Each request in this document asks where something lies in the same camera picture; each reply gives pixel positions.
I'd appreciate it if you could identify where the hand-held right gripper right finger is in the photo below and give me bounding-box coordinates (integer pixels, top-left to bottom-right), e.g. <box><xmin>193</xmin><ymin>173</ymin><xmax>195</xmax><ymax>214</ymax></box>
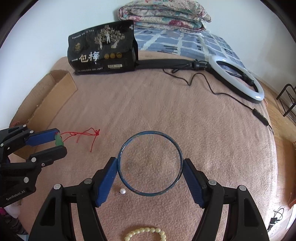
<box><xmin>182</xmin><ymin>158</ymin><xmax>270</xmax><ymax>241</ymax></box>

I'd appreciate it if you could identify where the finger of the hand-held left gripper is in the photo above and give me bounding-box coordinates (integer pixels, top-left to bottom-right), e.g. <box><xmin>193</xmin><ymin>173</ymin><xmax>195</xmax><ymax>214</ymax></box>
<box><xmin>0</xmin><ymin>125</ymin><xmax>61</xmax><ymax>154</ymax></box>
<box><xmin>7</xmin><ymin>146</ymin><xmax>68</xmax><ymax>169</ymax></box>

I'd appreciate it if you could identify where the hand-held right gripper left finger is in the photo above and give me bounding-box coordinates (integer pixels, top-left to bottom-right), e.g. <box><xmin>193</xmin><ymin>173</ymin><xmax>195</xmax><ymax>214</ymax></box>
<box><xmin>28</xmin><ymin>157</ymin><xmax>118</xmax><ymax>241</ymax></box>

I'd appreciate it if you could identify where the red string jade pendant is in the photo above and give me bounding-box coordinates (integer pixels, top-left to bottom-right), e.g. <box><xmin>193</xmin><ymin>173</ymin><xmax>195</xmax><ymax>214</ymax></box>
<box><xmin>55</xmin><ymin>128</ymin><xmax>100</xmax><ymax>153</ymax></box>

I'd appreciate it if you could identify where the cardboard box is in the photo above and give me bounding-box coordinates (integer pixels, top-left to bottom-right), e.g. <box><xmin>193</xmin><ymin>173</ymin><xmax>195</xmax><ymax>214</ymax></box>
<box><xmin>7</xmin><ymin>70</ymin><xmax>78</xmax><ymax>163</ymax></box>

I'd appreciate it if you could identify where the dark thin bangle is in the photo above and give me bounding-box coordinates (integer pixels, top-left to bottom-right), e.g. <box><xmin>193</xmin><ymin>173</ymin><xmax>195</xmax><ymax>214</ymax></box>
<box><xmin>117</xmin><ymin>131</ymin><xmax>184</xmax><ymax>197</ymax></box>

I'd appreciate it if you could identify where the dark patterned cloth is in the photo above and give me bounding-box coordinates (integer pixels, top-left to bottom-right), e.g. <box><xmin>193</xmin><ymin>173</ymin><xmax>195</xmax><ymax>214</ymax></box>
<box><xmin>0</xmin><ymin>206</ymin><xmax>28</xmax><ymax>241</ymax></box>

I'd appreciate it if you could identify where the pink blanket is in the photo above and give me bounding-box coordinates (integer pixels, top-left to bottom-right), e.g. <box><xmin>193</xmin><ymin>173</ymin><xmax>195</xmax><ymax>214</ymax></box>
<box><xmin>9</xmin><ymin>50</ymin><xmax>278</xmax><ymax>241</ymax></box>

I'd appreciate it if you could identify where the black snack bag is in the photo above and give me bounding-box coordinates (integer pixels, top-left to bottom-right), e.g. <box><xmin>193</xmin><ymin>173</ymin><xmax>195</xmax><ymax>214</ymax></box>
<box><xmin>68</xmin><ymin>20</ymin><xmax>139</xmax><ymax>75</ymax></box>

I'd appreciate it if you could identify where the black metal clothes rack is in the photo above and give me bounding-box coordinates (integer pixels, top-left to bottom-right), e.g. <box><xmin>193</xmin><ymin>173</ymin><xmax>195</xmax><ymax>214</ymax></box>
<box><xmin>276</xmin><ymin>83</ymin><xmax>296</xmax><ymax>117</ymax></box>

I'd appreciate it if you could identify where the blue checkered bed sheet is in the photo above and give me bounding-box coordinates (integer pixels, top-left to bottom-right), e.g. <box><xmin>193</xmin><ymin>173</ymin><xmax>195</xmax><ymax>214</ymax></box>
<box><xmin>133</xmin><ymin>25</ymin><xmax>242</xmax><ymax>67</ymax></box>

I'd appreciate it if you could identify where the folded floral quilt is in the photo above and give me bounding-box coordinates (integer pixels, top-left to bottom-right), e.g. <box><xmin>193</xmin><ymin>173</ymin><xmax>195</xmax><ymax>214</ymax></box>
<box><xmin>118</xmin><ymin>0</ymin><xmax>212</xmax><ymax>32</ymax></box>

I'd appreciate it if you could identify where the cream bead bracelet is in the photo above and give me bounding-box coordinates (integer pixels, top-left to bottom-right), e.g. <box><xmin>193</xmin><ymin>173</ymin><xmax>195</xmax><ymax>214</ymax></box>
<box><xmin>124</xmin><ymin>227</ymin><xmax>167</xmax><ymax>241</ymax></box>

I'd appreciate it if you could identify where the black floor cable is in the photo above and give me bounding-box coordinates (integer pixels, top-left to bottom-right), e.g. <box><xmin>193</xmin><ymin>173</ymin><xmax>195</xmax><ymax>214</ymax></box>
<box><xmin>267</xmin><ymin>207</ymin><xmax>285</xmax><ymax>232</ymax></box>

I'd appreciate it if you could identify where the white ring light with cable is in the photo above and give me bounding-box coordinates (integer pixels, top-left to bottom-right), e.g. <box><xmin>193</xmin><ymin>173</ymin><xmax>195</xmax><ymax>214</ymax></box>
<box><xmin>162</xmin><ymin>61</ymin><xmax>274</xmax><ymax>135</ymax></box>

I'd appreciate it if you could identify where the ring light with black handle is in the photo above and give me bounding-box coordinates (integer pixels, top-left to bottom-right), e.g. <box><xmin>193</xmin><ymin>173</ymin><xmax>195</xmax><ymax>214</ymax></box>
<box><xmin>135</xmin><ymin>56</ymin><xmax>265</xmax><ymax>104</ymax></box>

